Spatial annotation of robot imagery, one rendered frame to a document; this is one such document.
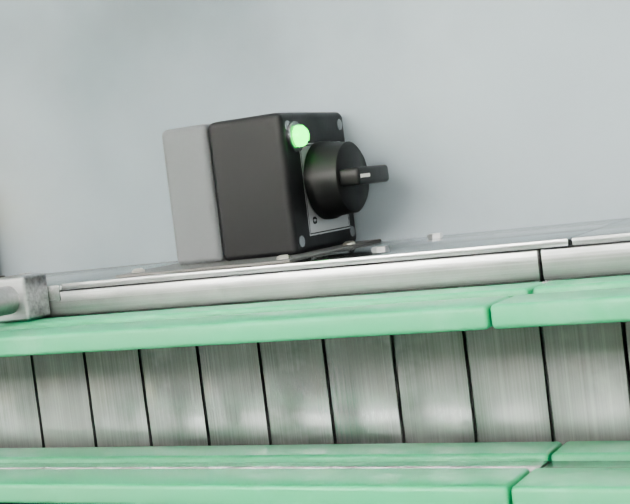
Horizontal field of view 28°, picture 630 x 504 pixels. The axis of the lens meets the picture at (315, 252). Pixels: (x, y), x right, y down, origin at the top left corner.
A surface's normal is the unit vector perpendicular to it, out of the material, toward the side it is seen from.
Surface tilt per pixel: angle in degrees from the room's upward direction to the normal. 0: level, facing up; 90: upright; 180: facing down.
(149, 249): 0
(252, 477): 90
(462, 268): 0
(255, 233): 0
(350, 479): 90
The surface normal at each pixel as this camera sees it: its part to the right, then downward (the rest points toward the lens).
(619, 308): -0.46, 0.11
